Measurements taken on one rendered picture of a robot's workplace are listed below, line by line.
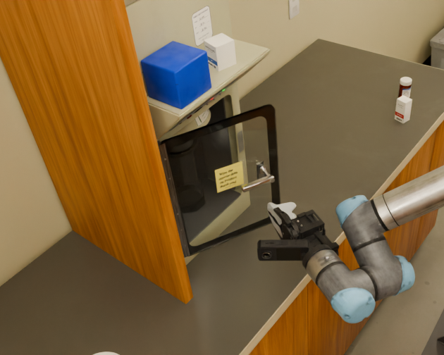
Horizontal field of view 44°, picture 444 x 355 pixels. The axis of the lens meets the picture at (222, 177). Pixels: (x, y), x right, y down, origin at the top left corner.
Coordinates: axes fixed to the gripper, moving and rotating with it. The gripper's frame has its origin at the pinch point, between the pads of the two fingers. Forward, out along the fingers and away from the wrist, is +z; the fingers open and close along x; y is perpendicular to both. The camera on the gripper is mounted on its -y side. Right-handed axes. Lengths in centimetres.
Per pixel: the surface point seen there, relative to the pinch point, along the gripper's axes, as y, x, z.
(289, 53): 64, -25, 106
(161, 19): -13, 45, 19
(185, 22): -6.4, 41.7, 22.0
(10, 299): -68, -26, 28
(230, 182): -4.1, 0.1, 13.6
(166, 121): -18.4, 28.1, 8.0
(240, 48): 6.2, 31.1, 22.4
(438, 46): 204, -89, 162
